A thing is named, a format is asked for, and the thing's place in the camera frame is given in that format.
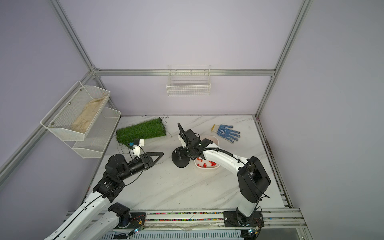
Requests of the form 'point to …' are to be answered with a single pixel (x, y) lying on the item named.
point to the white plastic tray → (199, 163)
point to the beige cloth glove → (82, 121)
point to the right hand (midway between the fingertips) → (182, 155)
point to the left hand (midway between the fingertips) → (162, 156)
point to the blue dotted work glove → (225, 133)
